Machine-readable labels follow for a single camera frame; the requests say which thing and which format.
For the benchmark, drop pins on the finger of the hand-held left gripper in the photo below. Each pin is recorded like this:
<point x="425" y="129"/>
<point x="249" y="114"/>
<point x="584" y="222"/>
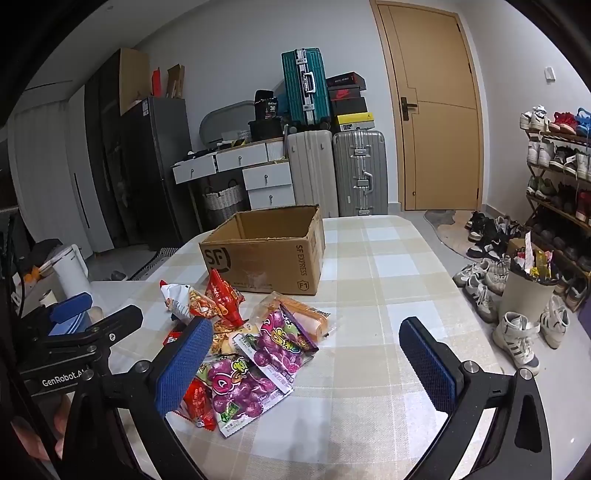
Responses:
<point x="117" y="323"/>
<point x="71" y="304"/>

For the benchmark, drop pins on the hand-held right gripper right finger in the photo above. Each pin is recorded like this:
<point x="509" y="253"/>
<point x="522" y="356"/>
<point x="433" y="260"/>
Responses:
<point x="429" y="364"/>

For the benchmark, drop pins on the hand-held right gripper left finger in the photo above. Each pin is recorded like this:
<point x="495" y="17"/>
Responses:
<point x="184" y="364"/>

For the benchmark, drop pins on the small red snack packet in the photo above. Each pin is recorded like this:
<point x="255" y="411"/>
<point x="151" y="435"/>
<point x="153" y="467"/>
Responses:
<point x="174" y="338"/>

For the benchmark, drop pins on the red snack bag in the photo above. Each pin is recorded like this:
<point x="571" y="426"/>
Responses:
<point x="198" y="406"/>

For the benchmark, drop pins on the clear pastry packet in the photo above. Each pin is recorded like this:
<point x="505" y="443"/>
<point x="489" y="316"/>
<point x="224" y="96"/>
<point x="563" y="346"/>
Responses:
<point x="228" y="341"/>

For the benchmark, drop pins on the purple grape candy bag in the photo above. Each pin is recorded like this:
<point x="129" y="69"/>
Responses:
<point x="240" y="392"/>
<point x="277" y="341"/>

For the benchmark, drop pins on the white red chip bag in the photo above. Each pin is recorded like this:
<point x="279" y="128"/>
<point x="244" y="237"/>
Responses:
<point x="182" y="300"/>

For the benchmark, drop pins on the red spicy strip packet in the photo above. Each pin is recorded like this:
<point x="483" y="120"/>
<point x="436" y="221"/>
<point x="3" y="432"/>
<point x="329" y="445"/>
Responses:
<point x="224" y="295"/>

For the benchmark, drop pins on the brown cardboard box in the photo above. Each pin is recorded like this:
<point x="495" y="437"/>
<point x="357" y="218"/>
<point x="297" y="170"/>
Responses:
<point x="258" y="263"/>

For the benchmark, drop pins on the orange bread packet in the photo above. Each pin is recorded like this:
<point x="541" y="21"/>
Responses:
<point x="309" y="318"/>

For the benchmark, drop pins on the person's left hand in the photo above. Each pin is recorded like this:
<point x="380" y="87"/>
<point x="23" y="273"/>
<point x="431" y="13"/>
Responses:
<point x="44" y="434"/>

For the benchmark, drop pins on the blue bowl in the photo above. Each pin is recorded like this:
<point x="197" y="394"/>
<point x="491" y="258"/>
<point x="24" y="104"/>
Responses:
<point x="69" y="326"/>

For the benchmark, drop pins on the white kettle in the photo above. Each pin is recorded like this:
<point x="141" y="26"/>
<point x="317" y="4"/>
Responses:
<point x="69" y="272"/>

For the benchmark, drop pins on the grey slipper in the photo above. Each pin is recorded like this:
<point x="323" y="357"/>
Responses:
<point x="119" y="275"/>

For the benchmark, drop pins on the dotted floor rug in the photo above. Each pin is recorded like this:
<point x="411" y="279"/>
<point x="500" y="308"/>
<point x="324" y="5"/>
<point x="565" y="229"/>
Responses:
<point x="152" y="265"/>

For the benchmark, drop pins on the scattered pile of shoes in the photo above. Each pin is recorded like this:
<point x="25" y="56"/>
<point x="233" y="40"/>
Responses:
<point x="485" y="277"/>

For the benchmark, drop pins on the beige waste bin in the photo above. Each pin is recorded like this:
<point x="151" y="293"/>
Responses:
<point x="521" y="295"/>

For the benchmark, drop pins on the grey brown floor mat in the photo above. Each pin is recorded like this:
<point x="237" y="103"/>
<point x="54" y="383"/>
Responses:
<point x="448" y="230"/>

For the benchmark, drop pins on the small cardboard box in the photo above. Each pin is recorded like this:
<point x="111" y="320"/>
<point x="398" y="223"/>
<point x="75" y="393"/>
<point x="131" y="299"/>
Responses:
<point x="517" y="247"/>

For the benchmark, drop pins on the black refrigerator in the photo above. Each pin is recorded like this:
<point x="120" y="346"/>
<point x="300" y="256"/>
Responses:
<point x="147" y="175"/>

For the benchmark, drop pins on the woven laundry basket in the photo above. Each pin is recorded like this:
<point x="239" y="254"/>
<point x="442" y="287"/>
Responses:
<point x="224" y="205"/>

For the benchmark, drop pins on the wooden shoe rack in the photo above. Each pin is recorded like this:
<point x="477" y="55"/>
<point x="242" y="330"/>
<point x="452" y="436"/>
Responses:
<point x="563" y="212"/>

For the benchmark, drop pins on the white desk with drawers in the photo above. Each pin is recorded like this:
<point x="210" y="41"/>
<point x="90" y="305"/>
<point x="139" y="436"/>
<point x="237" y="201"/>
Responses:
<point x="268" y="177"/>

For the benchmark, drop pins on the silver suitcase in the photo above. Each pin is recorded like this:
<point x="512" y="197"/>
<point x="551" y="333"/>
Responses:
<point x="360" y="170"/>

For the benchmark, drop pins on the beige suitcase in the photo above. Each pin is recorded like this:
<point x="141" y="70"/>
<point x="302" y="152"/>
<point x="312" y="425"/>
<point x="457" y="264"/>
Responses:
<point x="311" y="175"/>

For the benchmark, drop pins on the grey oval board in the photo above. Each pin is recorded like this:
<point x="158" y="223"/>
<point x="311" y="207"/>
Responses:
<point x="221" y="124"/>

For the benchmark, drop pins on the wooden door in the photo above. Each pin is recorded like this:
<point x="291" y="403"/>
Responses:
<point x="438" y="138"/>

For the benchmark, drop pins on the brown cardboard panel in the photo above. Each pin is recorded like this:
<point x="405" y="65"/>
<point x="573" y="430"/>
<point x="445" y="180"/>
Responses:
<point x="134" y="78"/>

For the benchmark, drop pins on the black storage bin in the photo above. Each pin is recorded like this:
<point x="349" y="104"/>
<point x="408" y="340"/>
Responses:
<point x="265" y="130"/>

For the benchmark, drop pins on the shoe rack with shoes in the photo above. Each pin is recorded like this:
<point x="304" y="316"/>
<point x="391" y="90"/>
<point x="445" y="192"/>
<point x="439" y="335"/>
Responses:
<point x="558" y="157"/>

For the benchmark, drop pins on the black printed bag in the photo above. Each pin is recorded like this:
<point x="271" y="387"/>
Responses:
<point x="267" y="106"/>

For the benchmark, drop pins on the black shoe box red stripe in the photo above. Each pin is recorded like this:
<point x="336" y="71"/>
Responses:
<point x="344" y="79"/>

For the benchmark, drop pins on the teal suitcase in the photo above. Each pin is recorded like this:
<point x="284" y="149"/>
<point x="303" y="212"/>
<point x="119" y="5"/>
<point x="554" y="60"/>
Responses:
<point x="304" y="87"/>

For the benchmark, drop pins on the white light switch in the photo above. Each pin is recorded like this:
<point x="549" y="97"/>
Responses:
<point x="549" y="74"/>

